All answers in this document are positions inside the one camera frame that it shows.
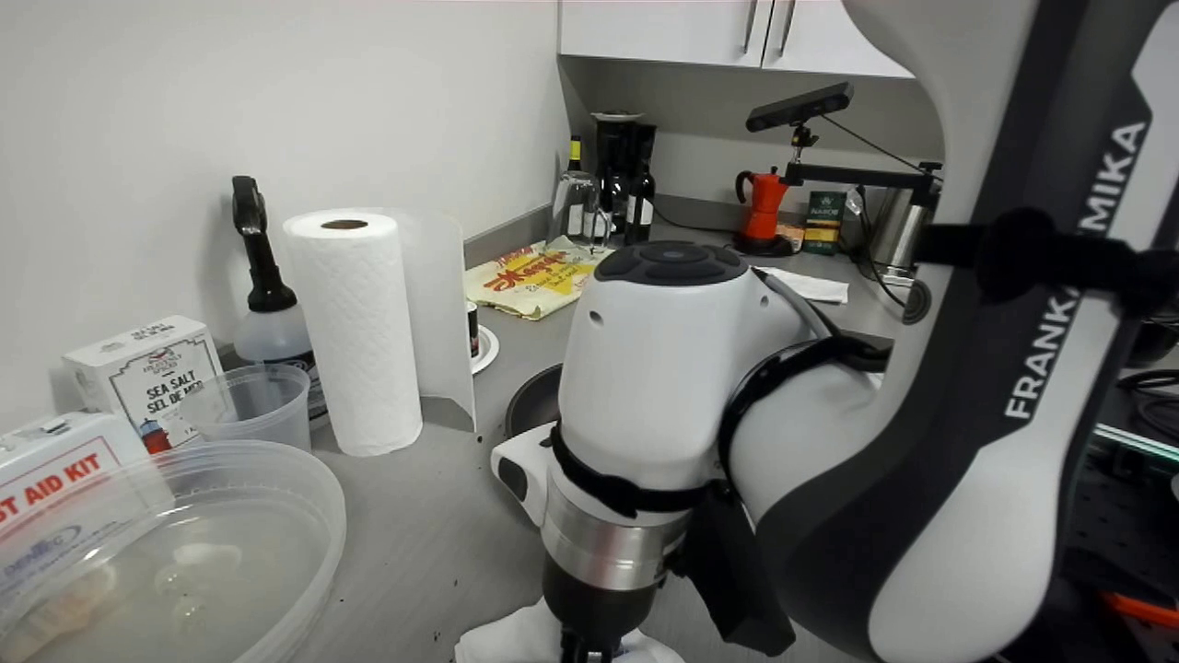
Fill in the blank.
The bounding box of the black stereo camera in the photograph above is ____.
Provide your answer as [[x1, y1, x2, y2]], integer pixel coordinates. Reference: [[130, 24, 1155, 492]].
[[744, 81, 856, 136]]

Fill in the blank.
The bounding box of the black coffee maker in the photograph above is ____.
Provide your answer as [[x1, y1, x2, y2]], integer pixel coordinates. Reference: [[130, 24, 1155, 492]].
[[584, 107, 659, 252]]

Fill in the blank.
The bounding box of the red moka pot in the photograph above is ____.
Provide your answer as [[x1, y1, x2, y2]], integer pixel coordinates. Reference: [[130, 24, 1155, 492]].
[[732, 164, 798, 259]]

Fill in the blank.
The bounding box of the small condiment bottle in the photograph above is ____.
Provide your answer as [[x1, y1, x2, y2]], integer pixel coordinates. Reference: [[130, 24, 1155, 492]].
[[550, 136, 595, 243]]

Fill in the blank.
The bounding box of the white sea salt box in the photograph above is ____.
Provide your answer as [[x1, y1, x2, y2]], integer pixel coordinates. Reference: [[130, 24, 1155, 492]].
[[62, 314, 237, 455]]

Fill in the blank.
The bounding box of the orange handled clamp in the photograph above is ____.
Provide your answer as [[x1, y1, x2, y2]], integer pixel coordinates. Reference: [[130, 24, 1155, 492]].
[[1097, 590, 1179, 635]]

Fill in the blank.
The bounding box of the white paper towel roll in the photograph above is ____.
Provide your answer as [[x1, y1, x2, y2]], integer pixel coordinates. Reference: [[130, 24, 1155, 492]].
[[280, 205, 484, 462]]

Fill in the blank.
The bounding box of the white first aid kit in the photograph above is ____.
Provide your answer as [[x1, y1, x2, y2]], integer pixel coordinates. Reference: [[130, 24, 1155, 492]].
[[0, 410, 177, 594]]

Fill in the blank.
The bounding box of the white round plate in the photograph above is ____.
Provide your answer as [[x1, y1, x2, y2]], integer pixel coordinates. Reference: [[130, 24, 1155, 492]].
[[463, 320, 505, 379]]

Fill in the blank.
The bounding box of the silver cabinet handle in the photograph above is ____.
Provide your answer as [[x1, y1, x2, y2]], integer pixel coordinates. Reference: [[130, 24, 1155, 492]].
[[766, 0, 798, 67], [732, 0, 766, 63]]

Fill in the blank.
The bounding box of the black robot mount table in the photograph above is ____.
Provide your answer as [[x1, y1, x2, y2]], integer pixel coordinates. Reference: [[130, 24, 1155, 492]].
[[1055, 304, 1179, 663]]

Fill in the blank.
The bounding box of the stainless steel kettle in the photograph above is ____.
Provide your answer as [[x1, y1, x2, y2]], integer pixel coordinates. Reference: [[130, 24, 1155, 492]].
[[866, 189, 937, 282]]

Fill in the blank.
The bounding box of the white wall cabinet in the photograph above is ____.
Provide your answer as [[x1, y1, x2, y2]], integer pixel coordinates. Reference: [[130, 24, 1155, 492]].
[[556, 0, 918, 86]]

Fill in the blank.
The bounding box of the spray bottle with black nozzle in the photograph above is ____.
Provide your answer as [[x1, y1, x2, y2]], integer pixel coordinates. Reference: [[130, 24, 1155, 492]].
[[226, 174, 314, 368]]

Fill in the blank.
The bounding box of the yellow printed plastic bag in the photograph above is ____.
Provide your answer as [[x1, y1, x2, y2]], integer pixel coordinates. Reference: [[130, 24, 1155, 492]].
[[460, 236, 620, 323]]

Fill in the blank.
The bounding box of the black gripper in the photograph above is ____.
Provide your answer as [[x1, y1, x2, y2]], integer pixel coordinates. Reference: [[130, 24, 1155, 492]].
[[539, 561, 679, 663]]

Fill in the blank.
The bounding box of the small clear plastic container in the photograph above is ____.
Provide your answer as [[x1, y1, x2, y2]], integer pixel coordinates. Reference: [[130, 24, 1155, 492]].
[[195, 361, 315, 454]]

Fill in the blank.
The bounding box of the green box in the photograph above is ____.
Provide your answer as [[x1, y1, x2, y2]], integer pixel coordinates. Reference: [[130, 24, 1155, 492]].
[[798, 189, 866, 253]]

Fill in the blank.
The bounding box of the large clear plastic bowl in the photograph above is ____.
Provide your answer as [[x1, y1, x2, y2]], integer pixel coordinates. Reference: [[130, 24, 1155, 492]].
[[0, 437, 351, 663]]

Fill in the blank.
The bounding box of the white folded cloth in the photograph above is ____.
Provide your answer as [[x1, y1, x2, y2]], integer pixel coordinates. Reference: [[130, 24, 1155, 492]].
[[755, 260, 856, 308]]

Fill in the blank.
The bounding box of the white blue striped dish cloth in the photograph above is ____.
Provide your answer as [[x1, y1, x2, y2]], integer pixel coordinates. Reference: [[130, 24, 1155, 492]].
[[449, 602, 688, 663]]

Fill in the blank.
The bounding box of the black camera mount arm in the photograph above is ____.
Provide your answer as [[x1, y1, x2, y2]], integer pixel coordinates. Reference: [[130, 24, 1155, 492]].
[[781, 123, 948, 200]]

